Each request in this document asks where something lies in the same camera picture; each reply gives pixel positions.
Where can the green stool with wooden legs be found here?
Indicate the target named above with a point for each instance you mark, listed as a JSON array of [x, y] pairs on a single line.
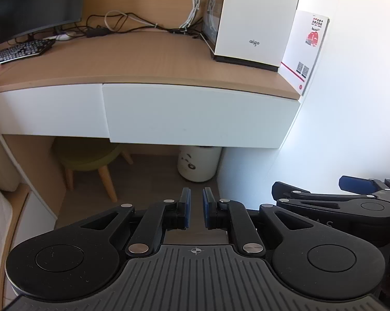
[[84, 158]]

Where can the narrow white desk drawer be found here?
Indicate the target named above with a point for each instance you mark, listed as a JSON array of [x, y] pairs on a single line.
[[49, 110]]

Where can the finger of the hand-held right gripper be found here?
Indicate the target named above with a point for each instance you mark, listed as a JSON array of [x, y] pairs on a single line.
[[284, 188], [357, 184]]

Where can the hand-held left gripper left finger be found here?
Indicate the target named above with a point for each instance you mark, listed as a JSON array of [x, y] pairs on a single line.
[[185, 209]]

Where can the black power adapter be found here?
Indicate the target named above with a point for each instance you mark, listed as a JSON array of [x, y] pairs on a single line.
[[97, 32]]

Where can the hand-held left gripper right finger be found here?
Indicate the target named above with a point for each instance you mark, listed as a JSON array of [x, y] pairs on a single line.
[[208, 209]]

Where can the white computer case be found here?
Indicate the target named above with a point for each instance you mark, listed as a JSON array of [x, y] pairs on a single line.
[[256, 16]]

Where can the white round bin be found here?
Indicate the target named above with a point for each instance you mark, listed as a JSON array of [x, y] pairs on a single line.
[[198, 165]]

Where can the wide white desk drawer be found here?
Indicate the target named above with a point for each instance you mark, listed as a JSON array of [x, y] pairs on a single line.
[[198, 116]]

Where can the white leaflet with red print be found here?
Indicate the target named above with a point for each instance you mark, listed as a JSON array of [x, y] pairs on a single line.
[[306, 61]]

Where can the black computer monitor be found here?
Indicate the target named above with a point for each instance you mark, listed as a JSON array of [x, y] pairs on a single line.
[[29, 3]]

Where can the black keyboard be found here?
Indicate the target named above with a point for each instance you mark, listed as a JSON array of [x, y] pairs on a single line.
[[16, 50]]

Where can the white computer mouse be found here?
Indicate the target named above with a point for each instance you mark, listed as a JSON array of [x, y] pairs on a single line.
[[63, 37]]

